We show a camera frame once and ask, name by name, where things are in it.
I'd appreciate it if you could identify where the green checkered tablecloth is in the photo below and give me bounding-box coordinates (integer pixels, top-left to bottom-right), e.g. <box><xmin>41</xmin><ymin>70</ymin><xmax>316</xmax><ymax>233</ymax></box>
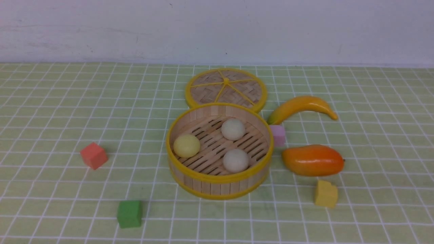
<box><xmin>0</xmin><ymin>63</ymin><xmax>434</xmax><ymax>244</ymax></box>

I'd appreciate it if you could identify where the yellow toy banana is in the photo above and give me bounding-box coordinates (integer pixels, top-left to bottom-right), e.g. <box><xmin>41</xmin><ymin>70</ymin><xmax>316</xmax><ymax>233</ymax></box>
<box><xmin>267</xmin><ymin>96</ymin><xmax>338</xmax><ymax>125</ymax></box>

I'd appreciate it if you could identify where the yellow bun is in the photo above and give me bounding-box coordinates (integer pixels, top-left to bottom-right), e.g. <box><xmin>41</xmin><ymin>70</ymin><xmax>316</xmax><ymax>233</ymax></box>
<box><xmin>173</xmin><ymin>134</ymin><xmax>201</xmax><ymax>158</ymax></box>

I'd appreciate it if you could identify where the bamboo steamer tray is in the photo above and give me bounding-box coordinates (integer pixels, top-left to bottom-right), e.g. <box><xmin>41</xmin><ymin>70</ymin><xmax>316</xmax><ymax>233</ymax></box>
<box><xmin>165</xmin><ymin>103</ymin><xmax>274</xmax><ymax>200</ymax></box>

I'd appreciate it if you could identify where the orange toy mango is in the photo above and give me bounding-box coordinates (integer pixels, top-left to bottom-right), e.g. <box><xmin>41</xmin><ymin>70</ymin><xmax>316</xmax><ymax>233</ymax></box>
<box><xmin>281</xmin><ymin>145</ymin><xmax>345</xmax><ymax>177</ymax></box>

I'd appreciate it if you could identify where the green foam cube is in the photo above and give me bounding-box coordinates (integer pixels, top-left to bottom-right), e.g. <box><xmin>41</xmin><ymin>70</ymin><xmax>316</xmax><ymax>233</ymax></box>
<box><xmin>117</xmin><ymin>200</ymin><xmax>142</xmax><ymax>229</ymax></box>

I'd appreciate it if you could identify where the yellow foam block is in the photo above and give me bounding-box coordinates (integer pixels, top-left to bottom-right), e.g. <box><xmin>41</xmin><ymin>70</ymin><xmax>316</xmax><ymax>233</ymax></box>
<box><xmin>314</xmin><ymin>180</ymin><xmax>338</xmax><ymax>207</ymax></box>

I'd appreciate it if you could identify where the white bun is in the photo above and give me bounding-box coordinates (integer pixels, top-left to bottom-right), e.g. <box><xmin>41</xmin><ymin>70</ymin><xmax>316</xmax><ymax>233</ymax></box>
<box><xmin>221</xmin><ymin>118</ymin><xmax>245</xmax><ymax>141</ymax></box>
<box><xmin>223</xmin><ymin>149</ymin><xmax>250</xmax><ymax>174</ymax></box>

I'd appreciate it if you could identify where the red foam cube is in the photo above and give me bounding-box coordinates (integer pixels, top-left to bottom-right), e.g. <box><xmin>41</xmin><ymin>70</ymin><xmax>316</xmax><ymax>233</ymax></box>
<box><xmin>80</xmin><ymin>142</ymin><xmax>108</xmax><ymax>170</ymax></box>

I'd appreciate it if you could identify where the bamboo steamer lid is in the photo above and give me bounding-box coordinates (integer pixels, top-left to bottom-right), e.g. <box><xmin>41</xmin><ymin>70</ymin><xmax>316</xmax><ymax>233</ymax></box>
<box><xmin>185</xmin><ymin>68</ymin><xmax>267</xmax><ymax>113</ymax></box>

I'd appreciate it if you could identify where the pink foam cube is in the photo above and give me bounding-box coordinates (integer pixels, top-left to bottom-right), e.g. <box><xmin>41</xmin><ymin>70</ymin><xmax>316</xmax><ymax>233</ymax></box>
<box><xmin>269</xmin><ymin>125</ymin><xmax>286</xmax><ymax>148</ymax></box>

